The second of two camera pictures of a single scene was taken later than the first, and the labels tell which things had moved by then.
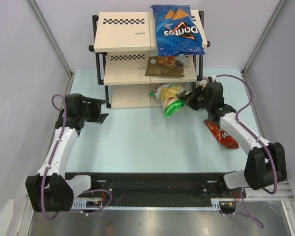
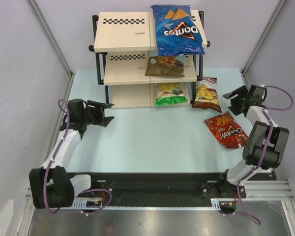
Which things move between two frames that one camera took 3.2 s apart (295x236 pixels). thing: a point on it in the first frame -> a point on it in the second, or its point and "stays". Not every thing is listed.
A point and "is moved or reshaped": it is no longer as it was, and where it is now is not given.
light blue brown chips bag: x=166 y=66 stays
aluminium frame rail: x=282 y=192 stays
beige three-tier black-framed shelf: x=123 y=41 stays
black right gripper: x=192 y=95 -> x=242 y=90
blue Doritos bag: x=178 y=33 stays
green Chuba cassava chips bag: x=166 y=93 is moved or reshaped
